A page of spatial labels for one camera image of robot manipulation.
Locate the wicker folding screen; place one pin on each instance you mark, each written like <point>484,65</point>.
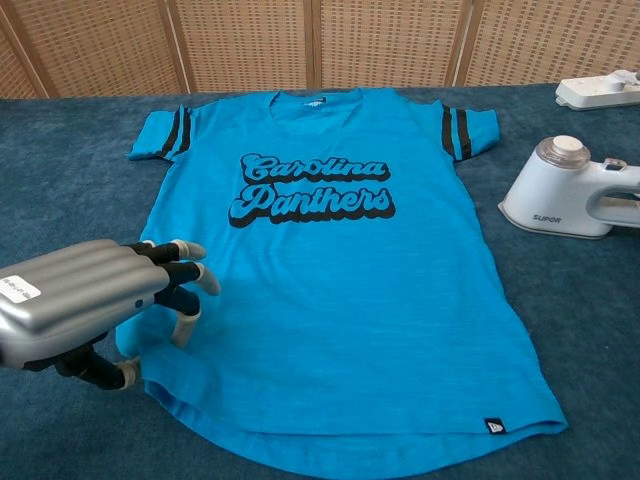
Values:
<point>250,45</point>

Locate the white power strip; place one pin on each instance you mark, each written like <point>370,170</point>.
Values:
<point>595,95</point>

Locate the dark blue table cloth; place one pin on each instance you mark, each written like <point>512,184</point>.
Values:
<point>60,150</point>

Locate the white power plug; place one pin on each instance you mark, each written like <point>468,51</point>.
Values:
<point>622,80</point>

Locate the white handheld steam iron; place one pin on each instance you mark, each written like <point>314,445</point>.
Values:
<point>555,200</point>

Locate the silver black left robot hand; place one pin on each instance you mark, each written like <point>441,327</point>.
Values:
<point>75,295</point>

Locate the blue Carolina Panthers t-shirt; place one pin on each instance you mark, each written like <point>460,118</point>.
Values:
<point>325,310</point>

